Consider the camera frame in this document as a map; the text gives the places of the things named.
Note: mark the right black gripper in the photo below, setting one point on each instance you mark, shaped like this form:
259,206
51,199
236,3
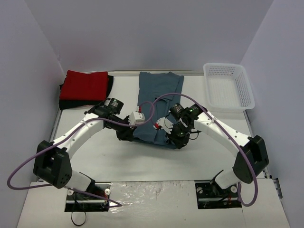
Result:
175,137

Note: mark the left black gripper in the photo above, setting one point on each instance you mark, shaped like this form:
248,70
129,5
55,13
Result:
126,133

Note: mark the blue t shirt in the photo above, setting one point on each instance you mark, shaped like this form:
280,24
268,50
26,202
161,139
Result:
159,89

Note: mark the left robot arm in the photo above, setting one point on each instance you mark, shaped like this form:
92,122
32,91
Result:
53,161

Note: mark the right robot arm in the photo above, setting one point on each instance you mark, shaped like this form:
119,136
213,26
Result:
250,152

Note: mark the red folded t shirt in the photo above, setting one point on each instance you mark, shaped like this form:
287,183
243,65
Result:
82,86

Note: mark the black folded t shirt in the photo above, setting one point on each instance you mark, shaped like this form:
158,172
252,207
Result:
67,104

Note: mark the white plastic basket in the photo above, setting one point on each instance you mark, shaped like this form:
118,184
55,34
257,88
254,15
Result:
227,87

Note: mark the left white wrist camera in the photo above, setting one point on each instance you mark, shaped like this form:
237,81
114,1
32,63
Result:
136,117

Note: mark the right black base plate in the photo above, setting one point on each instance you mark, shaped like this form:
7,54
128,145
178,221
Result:
209,197

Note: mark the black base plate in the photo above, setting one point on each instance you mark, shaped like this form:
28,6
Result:
209,197
79,202

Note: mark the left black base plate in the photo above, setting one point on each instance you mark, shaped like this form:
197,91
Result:
79,202

